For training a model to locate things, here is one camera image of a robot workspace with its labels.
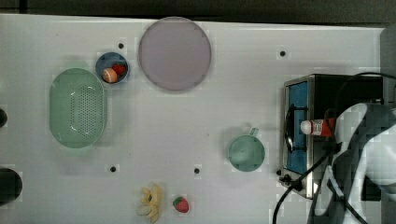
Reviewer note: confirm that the red ketchup bottle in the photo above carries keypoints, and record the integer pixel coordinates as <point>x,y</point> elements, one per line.
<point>318,127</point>

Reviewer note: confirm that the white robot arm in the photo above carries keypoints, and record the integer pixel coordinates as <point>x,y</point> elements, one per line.
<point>365,149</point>

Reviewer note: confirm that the black toaster oven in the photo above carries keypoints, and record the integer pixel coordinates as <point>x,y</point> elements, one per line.
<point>311,106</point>

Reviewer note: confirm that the green mug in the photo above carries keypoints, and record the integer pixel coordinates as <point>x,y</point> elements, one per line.
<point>246,153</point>

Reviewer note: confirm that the purple round plate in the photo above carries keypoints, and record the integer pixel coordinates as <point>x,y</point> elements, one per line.
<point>175,54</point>

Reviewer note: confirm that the red strawberry toy in bowl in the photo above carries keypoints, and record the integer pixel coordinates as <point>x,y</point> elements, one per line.
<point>119,68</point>

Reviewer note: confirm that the orange slice toy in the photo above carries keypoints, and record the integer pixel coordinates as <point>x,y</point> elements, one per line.
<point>109,75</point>

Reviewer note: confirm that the small blue bowl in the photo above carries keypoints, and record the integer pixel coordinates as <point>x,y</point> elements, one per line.
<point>106,61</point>

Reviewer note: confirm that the yellow banana toy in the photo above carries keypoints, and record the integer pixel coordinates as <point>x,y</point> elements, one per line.
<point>150,203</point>

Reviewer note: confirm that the green oval colander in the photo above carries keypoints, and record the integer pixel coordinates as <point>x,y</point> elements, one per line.
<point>77,108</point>

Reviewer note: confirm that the black round base upper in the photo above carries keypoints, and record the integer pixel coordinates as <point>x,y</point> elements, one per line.
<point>3,118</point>

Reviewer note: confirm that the black round base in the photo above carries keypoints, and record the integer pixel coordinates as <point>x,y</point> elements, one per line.
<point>3,118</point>
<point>10,186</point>

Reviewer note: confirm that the black round base lower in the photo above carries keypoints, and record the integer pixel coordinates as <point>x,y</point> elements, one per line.
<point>10,186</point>

